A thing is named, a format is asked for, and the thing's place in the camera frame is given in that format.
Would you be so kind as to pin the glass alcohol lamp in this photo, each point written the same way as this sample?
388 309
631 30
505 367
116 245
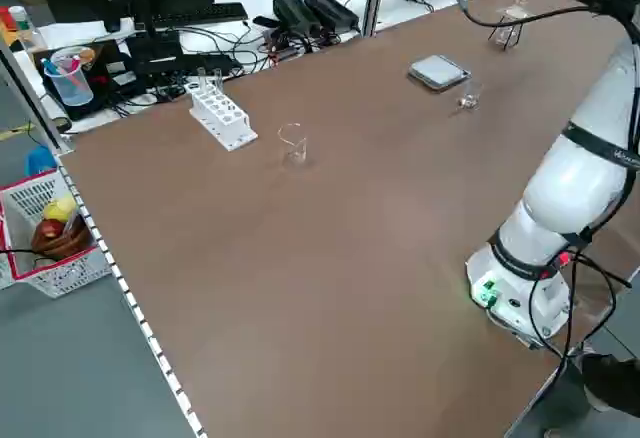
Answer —
508 33

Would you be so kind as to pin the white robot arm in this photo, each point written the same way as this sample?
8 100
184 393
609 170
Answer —
575 193

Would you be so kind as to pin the glass test tube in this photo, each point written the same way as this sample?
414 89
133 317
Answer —
218 80
201 78

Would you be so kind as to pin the black tripod stand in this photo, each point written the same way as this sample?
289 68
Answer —
495 35

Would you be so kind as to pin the black keyboard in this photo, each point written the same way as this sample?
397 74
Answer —
210 12

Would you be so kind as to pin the person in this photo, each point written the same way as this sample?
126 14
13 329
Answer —
610 378

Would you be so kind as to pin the white plastic basket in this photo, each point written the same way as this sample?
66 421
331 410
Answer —
60 268

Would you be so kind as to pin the brown bowl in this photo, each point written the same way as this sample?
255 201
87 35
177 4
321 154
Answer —
67 245

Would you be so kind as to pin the yellow apple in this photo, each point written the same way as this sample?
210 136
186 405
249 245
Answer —
59 209

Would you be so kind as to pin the clear measuring cup with pens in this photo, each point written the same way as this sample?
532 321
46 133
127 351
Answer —
70 83

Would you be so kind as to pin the white lamp cap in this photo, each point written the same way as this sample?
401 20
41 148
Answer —
521 3

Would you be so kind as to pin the black finned power supply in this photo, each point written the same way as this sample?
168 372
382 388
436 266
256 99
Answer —
332 12
295 15

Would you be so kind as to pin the white test tube rack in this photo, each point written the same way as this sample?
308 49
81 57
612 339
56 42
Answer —
222 118

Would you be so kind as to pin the red apple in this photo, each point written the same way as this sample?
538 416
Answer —
49 229

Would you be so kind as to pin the blue bag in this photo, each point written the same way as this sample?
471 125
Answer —
40 160

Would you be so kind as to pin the large glass beaker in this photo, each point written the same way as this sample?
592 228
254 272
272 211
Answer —
295 150

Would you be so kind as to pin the small glass beaker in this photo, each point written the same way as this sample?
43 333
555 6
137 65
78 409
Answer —
470 98

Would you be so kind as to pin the silver digital balance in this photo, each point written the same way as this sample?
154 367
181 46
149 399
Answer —
440 72

